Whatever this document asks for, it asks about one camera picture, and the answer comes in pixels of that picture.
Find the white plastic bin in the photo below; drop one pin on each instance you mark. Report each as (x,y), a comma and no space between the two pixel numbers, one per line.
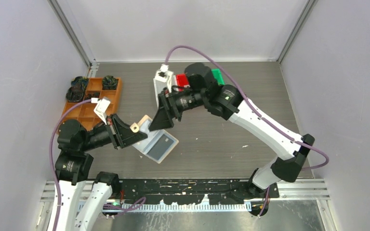
(157,95)

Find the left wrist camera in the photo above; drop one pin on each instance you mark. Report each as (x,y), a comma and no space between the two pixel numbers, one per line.
(101,107)

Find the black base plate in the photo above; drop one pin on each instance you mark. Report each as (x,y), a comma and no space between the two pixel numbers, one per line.
(191,195)

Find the green plastic bin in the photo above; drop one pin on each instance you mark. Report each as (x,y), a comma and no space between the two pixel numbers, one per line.
(218,76)

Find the beige card holder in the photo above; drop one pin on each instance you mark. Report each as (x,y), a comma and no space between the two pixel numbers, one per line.
(143,122)

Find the aluminium rail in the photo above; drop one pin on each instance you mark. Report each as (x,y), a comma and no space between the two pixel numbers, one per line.
(301,190)

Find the orange wooden compartment tray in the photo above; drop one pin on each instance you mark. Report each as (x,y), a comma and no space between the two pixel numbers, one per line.
(83,112)

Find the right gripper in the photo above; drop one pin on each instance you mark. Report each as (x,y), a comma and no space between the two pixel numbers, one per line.
(163,119)

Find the red plastic bin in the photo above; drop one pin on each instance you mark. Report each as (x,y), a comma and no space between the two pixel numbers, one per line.
(182,82)

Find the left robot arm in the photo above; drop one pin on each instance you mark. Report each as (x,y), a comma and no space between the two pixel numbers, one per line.
(72,168)

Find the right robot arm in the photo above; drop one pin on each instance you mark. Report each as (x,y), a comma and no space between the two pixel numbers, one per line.
(229,103)

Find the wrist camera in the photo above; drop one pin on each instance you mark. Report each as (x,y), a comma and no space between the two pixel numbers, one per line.
(101,107)
(162,79)

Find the dark fabric bundle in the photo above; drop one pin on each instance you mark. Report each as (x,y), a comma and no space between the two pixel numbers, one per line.
(91,94)
(81,82)
(109,83)
(75,95)

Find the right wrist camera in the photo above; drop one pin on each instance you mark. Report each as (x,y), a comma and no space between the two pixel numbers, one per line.
(162,79)

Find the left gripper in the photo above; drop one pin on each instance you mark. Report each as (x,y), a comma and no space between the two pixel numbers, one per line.
(120,132)

